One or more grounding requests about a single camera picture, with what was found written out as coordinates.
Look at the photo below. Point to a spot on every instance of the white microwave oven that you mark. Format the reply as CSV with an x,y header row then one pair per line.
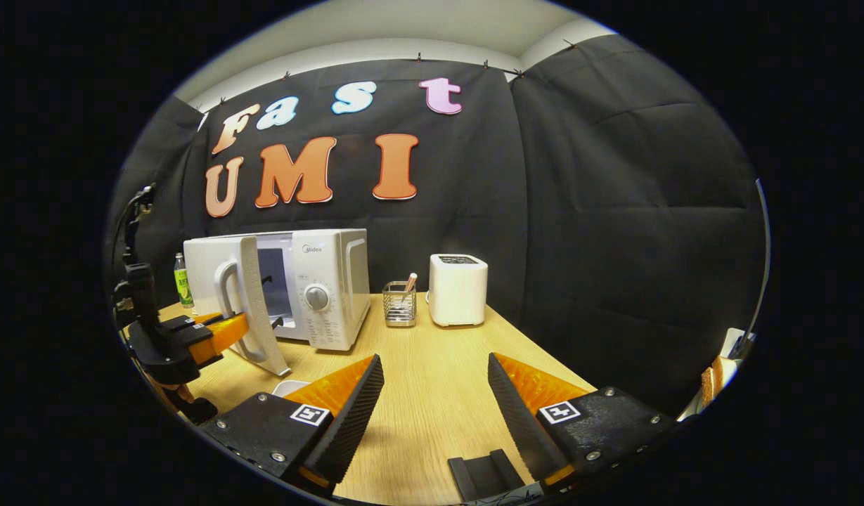
x,y
333,267

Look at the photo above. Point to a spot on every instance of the white toaster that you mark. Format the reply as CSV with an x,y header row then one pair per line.
x,y
458,295

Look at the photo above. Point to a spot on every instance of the black plastic bracket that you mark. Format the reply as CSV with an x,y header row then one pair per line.
x,y
484,474

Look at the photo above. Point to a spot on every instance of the brown and white object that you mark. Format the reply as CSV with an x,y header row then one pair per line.
x,y
716,379

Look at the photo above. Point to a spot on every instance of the green drink bottle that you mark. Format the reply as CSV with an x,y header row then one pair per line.
x,y
183,284

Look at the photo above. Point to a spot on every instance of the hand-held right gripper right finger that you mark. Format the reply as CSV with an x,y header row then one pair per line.
x,y
523,429

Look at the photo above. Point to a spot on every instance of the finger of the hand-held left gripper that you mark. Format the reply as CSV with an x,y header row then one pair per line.
x,y
192,323
221,337

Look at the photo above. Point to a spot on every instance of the metal mesh utensil holder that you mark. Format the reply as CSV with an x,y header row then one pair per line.
x,y
399,309

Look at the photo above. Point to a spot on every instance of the pink stick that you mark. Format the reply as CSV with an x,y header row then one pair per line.
x,y
410,281

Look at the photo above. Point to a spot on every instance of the white rectangular dish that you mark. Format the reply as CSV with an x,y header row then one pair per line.
x,y
289,387

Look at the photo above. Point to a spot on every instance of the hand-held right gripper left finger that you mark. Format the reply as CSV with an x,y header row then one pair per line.
x,y
354,422

